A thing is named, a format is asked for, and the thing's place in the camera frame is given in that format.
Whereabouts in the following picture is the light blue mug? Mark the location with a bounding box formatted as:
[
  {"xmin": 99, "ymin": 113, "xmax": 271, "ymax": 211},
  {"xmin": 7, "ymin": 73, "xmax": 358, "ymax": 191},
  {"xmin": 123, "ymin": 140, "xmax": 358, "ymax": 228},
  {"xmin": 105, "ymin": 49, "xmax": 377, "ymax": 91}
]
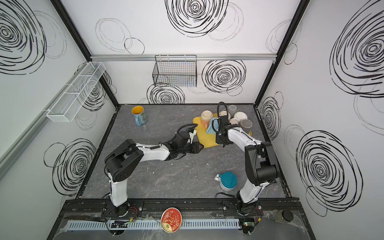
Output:
[{"xmin": 206, "ymin": 118, "xmax": 219, "ymax": 135}]

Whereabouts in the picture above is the yellow plastic tray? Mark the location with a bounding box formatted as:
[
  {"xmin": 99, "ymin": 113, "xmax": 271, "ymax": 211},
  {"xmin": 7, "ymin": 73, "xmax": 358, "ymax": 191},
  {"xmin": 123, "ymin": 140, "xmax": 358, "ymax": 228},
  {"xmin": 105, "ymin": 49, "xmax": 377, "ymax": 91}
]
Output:
[{"xmin": 193, "ymin": 113, "xmax": 259, "ymax": 150}]

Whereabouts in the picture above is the blue patterned mug yellow inside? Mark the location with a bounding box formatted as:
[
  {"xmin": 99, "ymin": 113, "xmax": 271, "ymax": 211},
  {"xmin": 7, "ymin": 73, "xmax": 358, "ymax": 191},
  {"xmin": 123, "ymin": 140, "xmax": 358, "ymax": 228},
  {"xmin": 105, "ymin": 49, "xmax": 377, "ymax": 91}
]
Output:
[{"xmin": 132, "ymin": 106, "xmax": 148, "ymax": 127}]

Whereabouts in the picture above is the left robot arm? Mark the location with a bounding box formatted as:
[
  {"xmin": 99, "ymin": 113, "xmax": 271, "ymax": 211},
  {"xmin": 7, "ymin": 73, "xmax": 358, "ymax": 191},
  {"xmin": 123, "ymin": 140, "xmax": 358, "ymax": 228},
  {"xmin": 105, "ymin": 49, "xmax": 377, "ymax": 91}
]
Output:
[{"xmin": 105, "ymin": 124, "xmax": 204, "ymax": 208}]

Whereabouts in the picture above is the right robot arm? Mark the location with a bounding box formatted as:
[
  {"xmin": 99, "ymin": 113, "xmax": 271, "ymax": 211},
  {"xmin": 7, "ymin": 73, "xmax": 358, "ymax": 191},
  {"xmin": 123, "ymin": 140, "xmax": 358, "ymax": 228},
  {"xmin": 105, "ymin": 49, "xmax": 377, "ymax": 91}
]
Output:
[{"xmin": 213, "ymin": 116, "xmax": 279, "ymax": 204}]

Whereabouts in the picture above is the pink mug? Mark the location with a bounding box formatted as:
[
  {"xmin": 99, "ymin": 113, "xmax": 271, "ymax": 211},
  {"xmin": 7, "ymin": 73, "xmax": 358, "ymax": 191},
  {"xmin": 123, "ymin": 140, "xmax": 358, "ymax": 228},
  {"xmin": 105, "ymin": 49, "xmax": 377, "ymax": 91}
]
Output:
[{"xmin": 230, "ymin": 118, "xmax": 240, "ymax": 125}]

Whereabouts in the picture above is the cream mug on tray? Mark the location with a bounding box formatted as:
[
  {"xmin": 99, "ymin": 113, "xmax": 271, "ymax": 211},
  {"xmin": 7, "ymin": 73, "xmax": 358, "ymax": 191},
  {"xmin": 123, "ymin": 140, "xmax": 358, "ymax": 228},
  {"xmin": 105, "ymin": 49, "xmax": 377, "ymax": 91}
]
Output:
[{"xmin": 219, "ymin": 111, "xmax": 231, "ymax": 120}]

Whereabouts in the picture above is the peach mug cream base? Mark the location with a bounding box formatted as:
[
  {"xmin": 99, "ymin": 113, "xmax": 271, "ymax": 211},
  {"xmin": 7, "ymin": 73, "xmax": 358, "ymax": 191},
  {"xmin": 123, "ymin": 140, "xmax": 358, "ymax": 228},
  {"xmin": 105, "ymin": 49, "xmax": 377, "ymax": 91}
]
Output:
[{"xmin": 201, "ymin": 110, "xmax": 213, "ymax": 130}]

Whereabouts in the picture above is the large grey mug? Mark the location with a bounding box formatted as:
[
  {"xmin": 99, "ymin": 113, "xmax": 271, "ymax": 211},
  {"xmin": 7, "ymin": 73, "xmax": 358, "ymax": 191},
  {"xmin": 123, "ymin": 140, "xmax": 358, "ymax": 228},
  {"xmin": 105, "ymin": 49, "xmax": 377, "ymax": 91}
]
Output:
[{"xmin": 240, "ymin": 119, "xmax": 253, "ymax": 136}]

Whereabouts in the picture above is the white mug on tray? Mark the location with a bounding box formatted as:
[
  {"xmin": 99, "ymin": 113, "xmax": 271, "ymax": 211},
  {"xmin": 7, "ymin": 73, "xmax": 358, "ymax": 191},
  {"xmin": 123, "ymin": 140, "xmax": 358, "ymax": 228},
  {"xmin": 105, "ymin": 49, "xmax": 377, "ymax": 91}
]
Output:
[{"xmin": 234, "ymin": 112, "xmax": 248, "ymax": 123}]

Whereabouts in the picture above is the grey mug at back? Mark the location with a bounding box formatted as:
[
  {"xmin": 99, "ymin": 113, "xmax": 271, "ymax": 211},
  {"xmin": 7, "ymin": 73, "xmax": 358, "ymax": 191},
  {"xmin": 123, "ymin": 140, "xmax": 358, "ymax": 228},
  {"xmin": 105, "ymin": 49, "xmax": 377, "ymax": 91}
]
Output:
[{"xmin": 228, "ymin": 105, "xmax": 238, "ymax": 118}]

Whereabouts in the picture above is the white jar teal lid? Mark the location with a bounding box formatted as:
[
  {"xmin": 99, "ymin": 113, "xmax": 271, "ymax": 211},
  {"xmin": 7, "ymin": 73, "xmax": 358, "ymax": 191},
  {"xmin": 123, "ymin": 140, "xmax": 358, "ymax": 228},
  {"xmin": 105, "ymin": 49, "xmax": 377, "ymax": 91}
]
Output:
[{"xmin": 215, "ymin": 172, "xmax": 238, "ymax": 192}]

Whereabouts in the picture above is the red round tin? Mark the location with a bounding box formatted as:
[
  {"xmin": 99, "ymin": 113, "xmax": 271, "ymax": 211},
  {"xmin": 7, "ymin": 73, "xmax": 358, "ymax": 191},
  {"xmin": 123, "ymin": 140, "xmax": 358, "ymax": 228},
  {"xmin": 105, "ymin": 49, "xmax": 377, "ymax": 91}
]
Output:
[{"xmin": 161, "ymin": 208, "xmax": 183, "ymax": 234}]

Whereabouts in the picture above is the dark jar black lid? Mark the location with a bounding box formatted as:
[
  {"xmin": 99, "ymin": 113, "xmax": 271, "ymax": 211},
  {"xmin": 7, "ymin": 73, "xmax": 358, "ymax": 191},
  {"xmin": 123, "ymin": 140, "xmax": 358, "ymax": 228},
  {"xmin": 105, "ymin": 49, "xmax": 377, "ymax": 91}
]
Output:
[{"xmin": 274, "ymin": 210, "xmax": 294, "ymax": 224}]

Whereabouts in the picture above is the black wire basket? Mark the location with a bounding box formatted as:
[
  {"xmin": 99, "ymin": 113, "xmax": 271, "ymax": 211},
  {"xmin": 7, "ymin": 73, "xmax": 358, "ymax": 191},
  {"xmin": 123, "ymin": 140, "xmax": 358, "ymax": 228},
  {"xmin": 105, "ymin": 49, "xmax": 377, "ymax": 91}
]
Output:
[{"xmin": 152, "ymin": 55, "xmax": 198, "ymax": 87}]

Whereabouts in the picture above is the white wire shelf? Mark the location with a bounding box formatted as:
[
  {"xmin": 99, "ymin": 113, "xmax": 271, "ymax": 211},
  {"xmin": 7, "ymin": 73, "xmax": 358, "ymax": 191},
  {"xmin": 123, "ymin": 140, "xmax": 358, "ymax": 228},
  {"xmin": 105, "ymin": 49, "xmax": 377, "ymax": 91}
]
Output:
[{"xmin": 47, "ymin": 62, "xmax": 106, "ymax": 123}]

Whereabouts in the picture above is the white slotted cable duct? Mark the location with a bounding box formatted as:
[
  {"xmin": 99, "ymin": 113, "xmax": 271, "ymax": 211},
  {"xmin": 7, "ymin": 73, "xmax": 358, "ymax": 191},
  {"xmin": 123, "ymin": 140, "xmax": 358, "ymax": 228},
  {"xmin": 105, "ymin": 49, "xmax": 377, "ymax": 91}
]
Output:
[{"xmin": 62, "ymin": 219, "xmax": 241, "ymax": 231}]

